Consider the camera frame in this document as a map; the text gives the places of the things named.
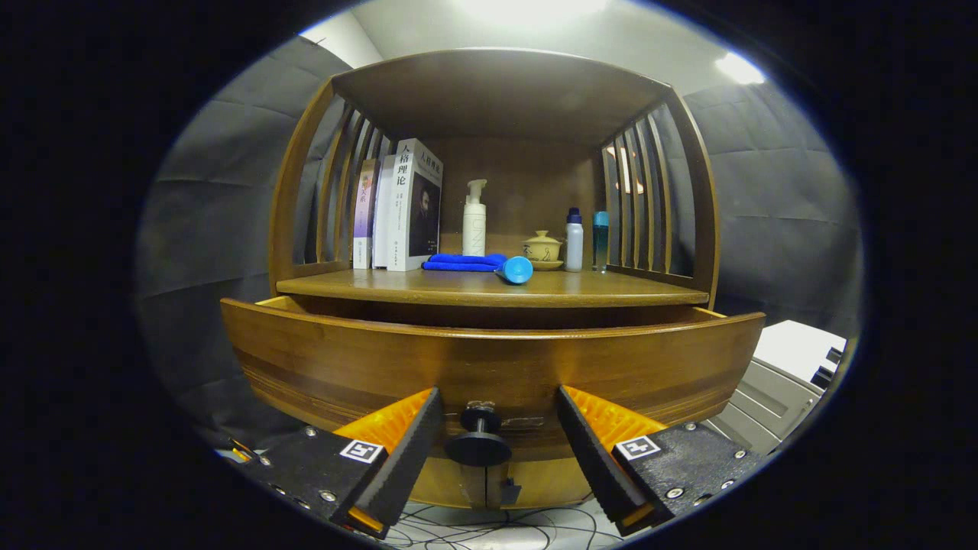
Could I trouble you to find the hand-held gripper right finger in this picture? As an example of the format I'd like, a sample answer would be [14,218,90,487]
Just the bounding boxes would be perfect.
[555,385,767,538]

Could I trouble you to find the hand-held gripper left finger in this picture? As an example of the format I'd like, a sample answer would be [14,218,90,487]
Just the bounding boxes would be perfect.
[229,387,444,540]

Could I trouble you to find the wooden drawer with black knob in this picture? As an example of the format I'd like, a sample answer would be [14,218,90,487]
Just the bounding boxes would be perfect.
[220,296,766,468]

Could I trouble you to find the blue white cosmetic tube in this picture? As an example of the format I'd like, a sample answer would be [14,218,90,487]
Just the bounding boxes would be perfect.
[495,256,534,285]

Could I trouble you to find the wooden cabinet door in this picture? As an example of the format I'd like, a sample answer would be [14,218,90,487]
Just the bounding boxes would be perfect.
[397,457,487,509]
[486,458,593,506]

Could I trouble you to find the wooden countertop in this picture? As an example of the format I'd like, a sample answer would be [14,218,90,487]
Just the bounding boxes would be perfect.
[275,264,710,309]

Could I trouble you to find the wooden cabinet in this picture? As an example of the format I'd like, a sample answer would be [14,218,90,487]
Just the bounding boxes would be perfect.
[267,47,721,511]

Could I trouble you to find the blue folded cloth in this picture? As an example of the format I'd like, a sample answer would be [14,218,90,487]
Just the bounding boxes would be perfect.
[422,253,509,273]

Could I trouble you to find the white bottle with blue cap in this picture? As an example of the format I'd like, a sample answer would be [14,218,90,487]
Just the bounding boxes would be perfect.
[565,208,585,273]

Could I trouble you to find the yellow lidded teacup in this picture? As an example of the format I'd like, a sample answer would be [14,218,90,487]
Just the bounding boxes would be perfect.
[523,231,564,263]

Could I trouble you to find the white grey appliance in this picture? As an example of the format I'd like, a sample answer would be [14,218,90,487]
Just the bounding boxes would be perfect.
[703,320,849,456]

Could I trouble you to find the white pump bottle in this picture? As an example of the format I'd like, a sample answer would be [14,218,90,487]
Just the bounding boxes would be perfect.
[462,180,488,257]

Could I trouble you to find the white book with portrait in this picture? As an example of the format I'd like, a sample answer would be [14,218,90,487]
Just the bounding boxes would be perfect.
[387,137,444,273]

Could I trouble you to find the thin white book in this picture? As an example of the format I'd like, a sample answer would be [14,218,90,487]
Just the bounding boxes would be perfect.
[372,154,397,270]

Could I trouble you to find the purple book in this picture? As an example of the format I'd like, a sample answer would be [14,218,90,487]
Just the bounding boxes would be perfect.
[352,158,381,270]

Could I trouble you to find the rectangular ceiling light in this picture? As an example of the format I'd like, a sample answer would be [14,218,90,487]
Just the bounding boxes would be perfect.
[714,52,767,86]

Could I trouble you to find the black floor cables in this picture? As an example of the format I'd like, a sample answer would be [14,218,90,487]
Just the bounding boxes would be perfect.
[382,500,620,550]

